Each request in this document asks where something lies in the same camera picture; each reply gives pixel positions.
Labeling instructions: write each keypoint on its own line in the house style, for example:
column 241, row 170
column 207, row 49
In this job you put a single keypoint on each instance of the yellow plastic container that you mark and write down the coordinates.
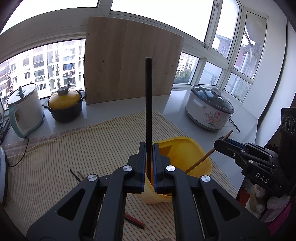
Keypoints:
column 182, row 150

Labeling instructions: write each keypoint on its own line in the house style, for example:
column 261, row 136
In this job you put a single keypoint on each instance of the brown chopstick with red end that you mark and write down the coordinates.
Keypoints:
column 135, row 222

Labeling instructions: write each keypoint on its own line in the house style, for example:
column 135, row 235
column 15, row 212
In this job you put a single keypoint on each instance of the white floral slow cooker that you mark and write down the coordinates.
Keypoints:
column 203, row 113

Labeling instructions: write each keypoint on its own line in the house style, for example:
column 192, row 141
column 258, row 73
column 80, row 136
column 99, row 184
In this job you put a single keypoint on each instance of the black chopstick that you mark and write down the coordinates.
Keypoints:
column 75, row 175
column 148, row 104

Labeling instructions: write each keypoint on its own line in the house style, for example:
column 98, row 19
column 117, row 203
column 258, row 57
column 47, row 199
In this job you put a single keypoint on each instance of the beige plush toy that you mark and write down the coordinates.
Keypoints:
column 259, row 199

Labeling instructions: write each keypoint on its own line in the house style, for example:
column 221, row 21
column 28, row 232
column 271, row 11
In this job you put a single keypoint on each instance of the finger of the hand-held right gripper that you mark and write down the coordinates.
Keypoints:
column 256, row 149
column 231, row 151

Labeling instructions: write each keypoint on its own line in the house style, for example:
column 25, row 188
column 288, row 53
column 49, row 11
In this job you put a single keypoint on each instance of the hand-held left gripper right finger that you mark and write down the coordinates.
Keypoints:
column 154, row 166

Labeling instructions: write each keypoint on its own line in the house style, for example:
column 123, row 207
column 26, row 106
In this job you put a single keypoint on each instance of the white and teal electric pot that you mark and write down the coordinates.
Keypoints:
column 25, row 111

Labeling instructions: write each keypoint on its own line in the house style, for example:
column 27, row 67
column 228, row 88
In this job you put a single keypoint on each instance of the black casserole with yellow lid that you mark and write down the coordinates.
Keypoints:
column 66, row 111

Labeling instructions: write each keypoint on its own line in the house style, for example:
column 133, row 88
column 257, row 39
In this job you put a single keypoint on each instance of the striped table cloth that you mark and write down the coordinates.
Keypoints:
column 69, row 150

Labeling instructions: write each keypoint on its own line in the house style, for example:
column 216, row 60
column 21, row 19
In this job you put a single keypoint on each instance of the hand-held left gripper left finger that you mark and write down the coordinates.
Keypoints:
column 143, row 166

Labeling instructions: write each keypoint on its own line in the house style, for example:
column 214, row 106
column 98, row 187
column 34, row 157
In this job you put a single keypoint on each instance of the pink cloth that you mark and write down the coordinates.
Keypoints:
column 284, row 217

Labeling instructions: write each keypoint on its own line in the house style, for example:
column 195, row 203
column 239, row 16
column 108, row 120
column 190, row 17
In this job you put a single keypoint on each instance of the light wooden board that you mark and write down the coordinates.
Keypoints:
column 129, row 62

